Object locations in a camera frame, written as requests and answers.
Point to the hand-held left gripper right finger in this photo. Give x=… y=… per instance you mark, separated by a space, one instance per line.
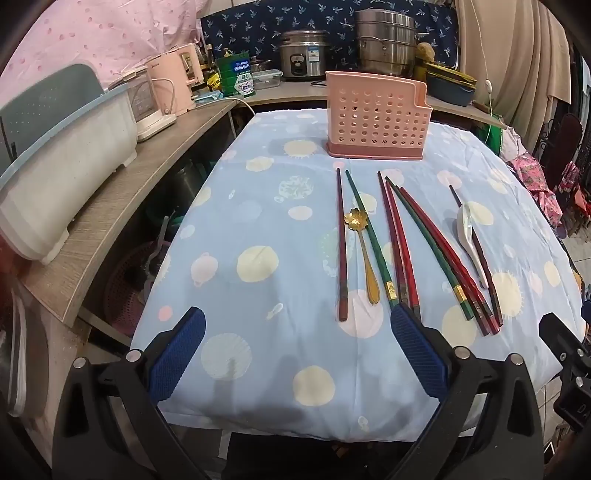
x=418 y=350

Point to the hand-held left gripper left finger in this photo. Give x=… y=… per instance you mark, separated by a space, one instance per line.
x=178 y=355

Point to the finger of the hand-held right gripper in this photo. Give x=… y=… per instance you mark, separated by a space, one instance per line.
x=556 y=334

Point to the dark red chopstick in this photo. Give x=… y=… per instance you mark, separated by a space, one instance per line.
x=485 y=263
x=342 y=249

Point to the green chopstick gold band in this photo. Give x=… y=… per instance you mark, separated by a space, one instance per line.
x=371 y=235
x=429 y=244

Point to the pink perforated utensil holder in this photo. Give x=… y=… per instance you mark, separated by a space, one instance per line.
x=376 y=115

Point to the pink plastic basket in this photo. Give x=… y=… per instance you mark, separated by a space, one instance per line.
x=124 y=286

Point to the gold flower spoon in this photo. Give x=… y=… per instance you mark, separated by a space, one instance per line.
x=369 y=272

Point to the white ceramic spoon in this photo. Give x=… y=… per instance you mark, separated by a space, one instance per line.
x=466 y=221

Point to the pink patterned cloth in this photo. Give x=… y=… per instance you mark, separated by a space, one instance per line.
x=535 y=184

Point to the wooden shelf board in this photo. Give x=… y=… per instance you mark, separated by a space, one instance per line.
x=129 y=198

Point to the white plastic bin blue rim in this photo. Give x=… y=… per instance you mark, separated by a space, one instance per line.
x=60 y=184

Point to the green bag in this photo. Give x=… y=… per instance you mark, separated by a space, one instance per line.
x=495 y=136

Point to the hanging clothes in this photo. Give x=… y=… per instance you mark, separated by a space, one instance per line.
x=577 y=92

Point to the white glass blender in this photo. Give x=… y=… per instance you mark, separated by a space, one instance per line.
x=147 y=106

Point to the dark blue bowl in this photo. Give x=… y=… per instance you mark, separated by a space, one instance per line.
x=450 y=94

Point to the blue wet wipes pack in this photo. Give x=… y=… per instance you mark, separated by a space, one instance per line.
x=207 y=96

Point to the pink electric kettle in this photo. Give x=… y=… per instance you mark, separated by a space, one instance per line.
x=178 y=78

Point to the beige curtain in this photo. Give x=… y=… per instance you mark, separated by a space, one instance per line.
x=508 y=60

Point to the grey-green perforated lid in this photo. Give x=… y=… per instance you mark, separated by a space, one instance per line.
x=51 y=101

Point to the grey side table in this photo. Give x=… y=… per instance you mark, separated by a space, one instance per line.
x=295 y=92

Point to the clear food container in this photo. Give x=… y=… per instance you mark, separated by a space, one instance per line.
x=268 y=79

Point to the green milk powder can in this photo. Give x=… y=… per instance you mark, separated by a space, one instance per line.
x=235 y=69

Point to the brown loofah sponge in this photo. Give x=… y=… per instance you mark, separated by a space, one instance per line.
x=425 y=50

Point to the steel steamer pot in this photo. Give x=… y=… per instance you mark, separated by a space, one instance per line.
x=385 y=41

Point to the steel rice cooker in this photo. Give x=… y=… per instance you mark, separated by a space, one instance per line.
x=302 y=55

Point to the pink printed curtain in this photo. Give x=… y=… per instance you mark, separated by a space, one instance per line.
x=69 y=41

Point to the navy printed cloth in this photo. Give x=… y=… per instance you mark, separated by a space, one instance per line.
x=249 y=23

